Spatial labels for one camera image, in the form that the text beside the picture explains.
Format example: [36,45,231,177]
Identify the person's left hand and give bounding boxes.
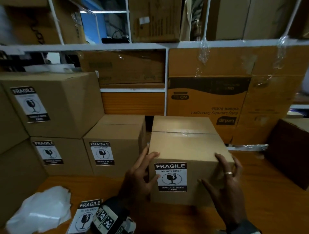
[119,143,161,205]

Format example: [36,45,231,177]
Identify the person's right hand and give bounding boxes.
[197,152,247,230]

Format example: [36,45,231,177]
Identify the stack of fragile stickers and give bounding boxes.
[66,199,103,234]

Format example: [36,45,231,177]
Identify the small taped cardboard box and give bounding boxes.
[30,137,94,176]
[0,71,105,139]

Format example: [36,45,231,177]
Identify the medium taped cardboard box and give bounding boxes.
[265,118,309,191]
[0,139,49,227]

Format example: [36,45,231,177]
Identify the white backing paper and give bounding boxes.
[6,185,72,234]

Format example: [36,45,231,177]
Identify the large cardboard box dark band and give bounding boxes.
[167,76,251,144]

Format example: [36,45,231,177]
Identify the large cardboard box white sticker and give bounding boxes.
[78,50,166,85]

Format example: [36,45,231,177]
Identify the plastic wrapped cardboard box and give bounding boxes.
[168,46,309,77]

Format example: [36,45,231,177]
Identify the brown cardboard box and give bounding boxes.
[129,0,183,43]
[206,0,296,41]
[5,0,86,45]

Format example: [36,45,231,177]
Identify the right wrist tracker band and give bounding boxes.
[227,219,262,234]

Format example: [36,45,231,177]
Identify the wrist tracker band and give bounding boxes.
[227,219,262,234]
[90,197,131,234]

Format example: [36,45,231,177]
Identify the left wrist tracker band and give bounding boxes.
[90,197,131,234]

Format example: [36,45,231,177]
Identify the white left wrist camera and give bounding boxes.
[116,217,137,234]

